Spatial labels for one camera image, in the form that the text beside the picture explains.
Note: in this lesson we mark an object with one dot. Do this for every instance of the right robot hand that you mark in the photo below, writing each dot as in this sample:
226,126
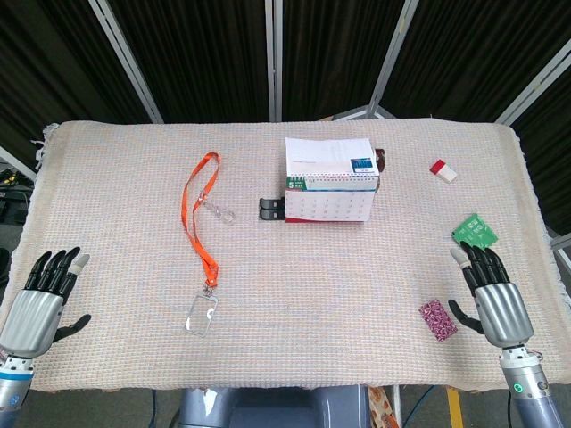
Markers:
504,312

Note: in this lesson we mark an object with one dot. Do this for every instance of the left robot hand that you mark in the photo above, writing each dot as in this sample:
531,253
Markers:
33,312

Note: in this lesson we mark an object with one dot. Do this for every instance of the spiral desk calendar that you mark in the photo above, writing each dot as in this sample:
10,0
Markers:
330,205

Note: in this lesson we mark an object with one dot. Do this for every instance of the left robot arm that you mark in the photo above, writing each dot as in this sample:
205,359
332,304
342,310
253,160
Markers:
13,388

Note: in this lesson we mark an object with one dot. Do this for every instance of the pink patterned card pack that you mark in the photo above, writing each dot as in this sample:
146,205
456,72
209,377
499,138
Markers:
438,320

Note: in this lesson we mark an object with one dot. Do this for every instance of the green foil packet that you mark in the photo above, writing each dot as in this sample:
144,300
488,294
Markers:
473,229

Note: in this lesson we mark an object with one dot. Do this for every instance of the white table leg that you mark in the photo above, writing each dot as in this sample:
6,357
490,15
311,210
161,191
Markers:
396,405

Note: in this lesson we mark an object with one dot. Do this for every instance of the red and white eraser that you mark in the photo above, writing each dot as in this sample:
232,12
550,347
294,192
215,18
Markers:
443,170

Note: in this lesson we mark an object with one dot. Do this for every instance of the orange patterned bag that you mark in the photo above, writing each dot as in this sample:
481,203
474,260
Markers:
380,405

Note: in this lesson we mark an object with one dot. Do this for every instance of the clear badge holder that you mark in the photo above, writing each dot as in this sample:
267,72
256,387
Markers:
201,312

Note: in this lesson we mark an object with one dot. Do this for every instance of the beige woven tablecloth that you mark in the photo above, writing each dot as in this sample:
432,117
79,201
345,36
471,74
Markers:
312,276

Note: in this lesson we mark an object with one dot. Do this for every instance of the grey robot torso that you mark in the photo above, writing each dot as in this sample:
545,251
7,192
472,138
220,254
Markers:
267,408

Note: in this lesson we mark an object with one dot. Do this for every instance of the yellow post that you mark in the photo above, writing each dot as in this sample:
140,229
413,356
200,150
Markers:
455,408

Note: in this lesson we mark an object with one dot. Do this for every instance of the black folding screen white frame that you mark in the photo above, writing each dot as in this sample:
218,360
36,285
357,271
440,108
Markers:
201,53

